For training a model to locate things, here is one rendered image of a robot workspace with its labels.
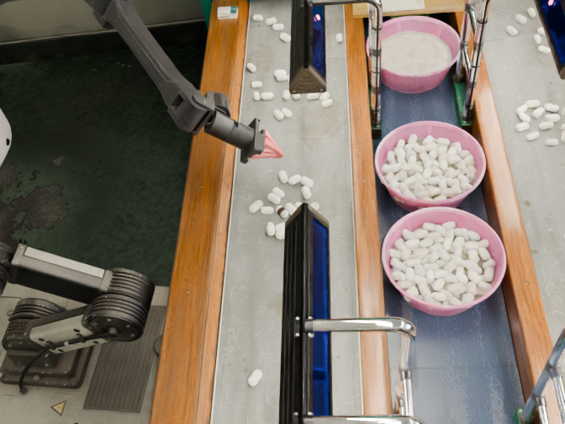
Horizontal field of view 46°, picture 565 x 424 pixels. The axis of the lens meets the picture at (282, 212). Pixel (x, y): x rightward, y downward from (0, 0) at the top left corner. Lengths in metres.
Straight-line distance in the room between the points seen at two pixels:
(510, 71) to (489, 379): 0.89
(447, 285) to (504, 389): 0.24
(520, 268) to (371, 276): 0.32
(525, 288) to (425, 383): 0.29
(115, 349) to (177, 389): 0.45
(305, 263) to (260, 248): 0.49
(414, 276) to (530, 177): 0.40
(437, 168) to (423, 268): 0.30
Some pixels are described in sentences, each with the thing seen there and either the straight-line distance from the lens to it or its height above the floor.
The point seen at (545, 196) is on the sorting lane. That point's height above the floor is 0.74.
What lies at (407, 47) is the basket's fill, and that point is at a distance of 2.05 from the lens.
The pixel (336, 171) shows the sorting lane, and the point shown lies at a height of 0.74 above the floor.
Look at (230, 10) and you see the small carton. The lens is 2.17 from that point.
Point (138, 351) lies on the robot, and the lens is 1.81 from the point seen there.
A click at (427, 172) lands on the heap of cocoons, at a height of 0.74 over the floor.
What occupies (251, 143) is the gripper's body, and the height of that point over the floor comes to 0.89.
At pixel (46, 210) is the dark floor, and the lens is 2.85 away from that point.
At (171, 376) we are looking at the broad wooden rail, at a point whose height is 0.76.
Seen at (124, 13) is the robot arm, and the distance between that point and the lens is 1.70.
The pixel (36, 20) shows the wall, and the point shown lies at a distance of 3.44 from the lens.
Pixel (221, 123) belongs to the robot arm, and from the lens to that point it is 1.55.
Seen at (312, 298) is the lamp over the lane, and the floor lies 1.10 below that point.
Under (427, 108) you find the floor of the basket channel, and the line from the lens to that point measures 1.95.
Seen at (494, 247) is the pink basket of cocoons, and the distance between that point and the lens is 1.57.
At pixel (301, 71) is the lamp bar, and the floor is 1.10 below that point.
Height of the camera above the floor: 2.02
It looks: 52 degrees down
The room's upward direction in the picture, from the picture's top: 9 degrees counter-clockwise
